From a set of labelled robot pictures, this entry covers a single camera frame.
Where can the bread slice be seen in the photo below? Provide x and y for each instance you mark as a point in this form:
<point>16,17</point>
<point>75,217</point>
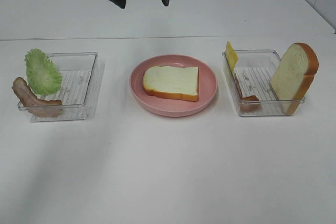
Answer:
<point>169,82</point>
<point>294,76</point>

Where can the green lettuce leaf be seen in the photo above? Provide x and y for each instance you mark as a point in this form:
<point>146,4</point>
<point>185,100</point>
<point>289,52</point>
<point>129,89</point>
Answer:
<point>42,74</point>

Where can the bacon strip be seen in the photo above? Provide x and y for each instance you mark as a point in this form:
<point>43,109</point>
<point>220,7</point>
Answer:
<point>28,98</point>
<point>249,103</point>

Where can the clear left plastic tray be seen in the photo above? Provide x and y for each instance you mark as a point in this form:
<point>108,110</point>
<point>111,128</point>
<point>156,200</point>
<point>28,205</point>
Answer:
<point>81,79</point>

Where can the clear plastic tray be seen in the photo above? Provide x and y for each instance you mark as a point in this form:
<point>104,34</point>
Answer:
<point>81,79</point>
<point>254,71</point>

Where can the yellow cheese slice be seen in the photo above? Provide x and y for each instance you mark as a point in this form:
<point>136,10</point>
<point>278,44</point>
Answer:
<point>231,58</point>

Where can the clear right plastic tray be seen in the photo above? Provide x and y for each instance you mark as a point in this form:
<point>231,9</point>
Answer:
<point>254,71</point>

